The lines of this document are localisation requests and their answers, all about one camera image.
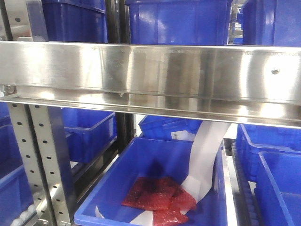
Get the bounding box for stainless steel shelf beam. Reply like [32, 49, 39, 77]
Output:
[0, 41, 301, 128]

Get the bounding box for blue tote behind middle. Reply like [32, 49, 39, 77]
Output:
[139, 115, 202, 141]

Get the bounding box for blue tote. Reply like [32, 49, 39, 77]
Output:
[73, 137, 229, 226]
[139, 115, 202, 141]
[236, 124, 301, 182]
[255, 152, 301, 226]
[61, 108, 117, 163]
[125, 0, 232, 46]
[42, 0, 107, 43]
[0, 102, 33, 226]
[242, 0, 301, 47]

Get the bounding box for blue tote lower middle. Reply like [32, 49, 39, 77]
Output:
[73, 137, 229, 226]

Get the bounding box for blue tote lower left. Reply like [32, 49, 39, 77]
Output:
[61, 108, 117, 163]

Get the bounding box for white paper strip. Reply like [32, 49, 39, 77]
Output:
[95, 121, 232, 226]

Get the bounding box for red bubble wrap bags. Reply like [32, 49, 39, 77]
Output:
[122, 177, 197, 226]

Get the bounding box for blue tote upper middle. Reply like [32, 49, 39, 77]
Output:
[125, 0, 232, 46]

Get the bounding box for blue tote behind right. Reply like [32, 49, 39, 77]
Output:
[236, 124, 301, 182]

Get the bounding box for blue tote upper left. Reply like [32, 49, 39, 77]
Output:
[42, 0, 107, 43]

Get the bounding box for blue tote lower right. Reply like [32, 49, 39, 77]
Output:
[255, 152, 301, 226]

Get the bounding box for blue tote upper right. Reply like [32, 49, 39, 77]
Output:
[242, 0, 301, 47]

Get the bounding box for blue tote far left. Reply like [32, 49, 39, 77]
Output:
[0, 102, 33, 226]

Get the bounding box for perforated steel shelf post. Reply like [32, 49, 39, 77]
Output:
[8, 103, 77, 226]

